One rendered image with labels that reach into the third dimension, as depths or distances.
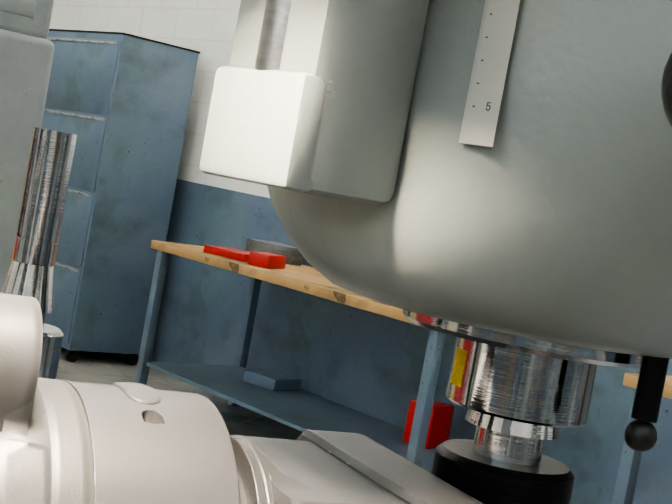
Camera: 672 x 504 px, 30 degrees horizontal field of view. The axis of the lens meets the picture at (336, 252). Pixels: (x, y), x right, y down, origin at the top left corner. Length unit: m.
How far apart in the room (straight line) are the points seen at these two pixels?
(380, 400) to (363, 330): 0.39
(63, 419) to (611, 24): 0.17
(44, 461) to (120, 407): 0.03
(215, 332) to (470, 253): 7.29
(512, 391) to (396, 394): 6.01
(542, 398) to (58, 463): 0.16
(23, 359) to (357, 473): 0.12
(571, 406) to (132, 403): 0.14
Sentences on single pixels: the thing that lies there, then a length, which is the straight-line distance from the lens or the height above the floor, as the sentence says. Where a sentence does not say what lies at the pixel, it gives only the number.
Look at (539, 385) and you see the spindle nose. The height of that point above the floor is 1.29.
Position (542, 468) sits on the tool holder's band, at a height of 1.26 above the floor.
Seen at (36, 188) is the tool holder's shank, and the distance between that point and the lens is 0.72.
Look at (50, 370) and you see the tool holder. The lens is 0.73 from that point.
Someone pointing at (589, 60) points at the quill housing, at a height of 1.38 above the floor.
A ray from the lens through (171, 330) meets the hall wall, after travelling 7.99.
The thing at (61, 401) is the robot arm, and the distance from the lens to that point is 0.35.
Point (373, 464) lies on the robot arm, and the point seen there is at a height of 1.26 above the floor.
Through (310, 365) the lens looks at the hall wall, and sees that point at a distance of 6.91.
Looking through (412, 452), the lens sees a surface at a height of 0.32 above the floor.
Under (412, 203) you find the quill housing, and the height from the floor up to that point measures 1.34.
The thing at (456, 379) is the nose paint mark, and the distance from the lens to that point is 0.41.
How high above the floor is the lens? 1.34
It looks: 3 degrees down
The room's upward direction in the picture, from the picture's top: 10 degrees clockwise
